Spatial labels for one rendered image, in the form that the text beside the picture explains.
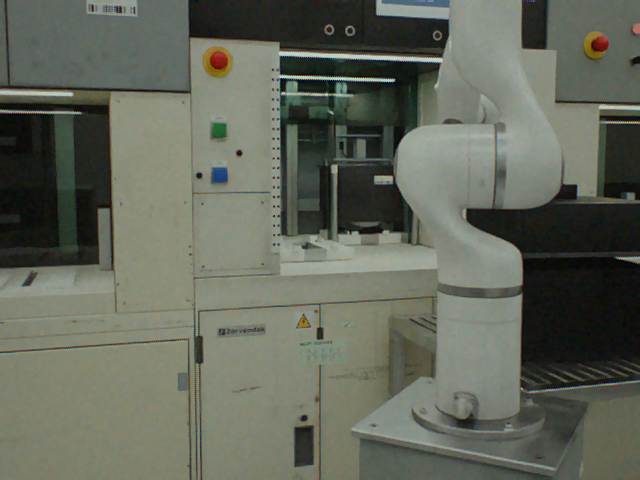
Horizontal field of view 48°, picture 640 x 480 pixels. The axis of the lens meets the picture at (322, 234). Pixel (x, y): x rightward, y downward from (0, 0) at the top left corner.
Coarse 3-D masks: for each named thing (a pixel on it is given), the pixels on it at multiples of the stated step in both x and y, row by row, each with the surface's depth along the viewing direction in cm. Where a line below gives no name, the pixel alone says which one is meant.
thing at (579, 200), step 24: (576, 192) 146; (480, 216) 149; (504, 216) 137; (528, 216) 131; (552, 216) 131; (576, 216) 132; (600, 216) 133; (624, 216) 133; (528, 240) 131; (552, 240) 132; (576, 240) 132; (600, 240) 133; (624, 240) 134
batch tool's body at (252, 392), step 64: (192, 0) 156; (256, 0) 160; (192, 64) 158; (256, 64) 162; (320, 64) 202; (384, 64) 202; (192, 128) 160; (256, 128) 164; (192, 192) 161; (256, 192) 165; (256, 256) 167; (384, 256) 201; (256, 320) 167; (320, 320) 172; (384, 320) 176; (256, 384) 169; (320, 384) 173; (384, 384) 178; (256, 448) 170; (320, 448) 175
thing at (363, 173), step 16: (336, 160) 233; (352, 160) 234; (368, 160) 236; (384, 160) 237; (320, 176) 242; (352, 176) 225; (368, 176) 227; (384, 176) 228; (320, 192) 243; (352, 192) 226; (368, 192) 227; (384, 192) 229; (400, 192) 230; (320, 208) 243; (352, 208) 226; (368, 208) 228; (384, 208) 229; (400, 208) 231
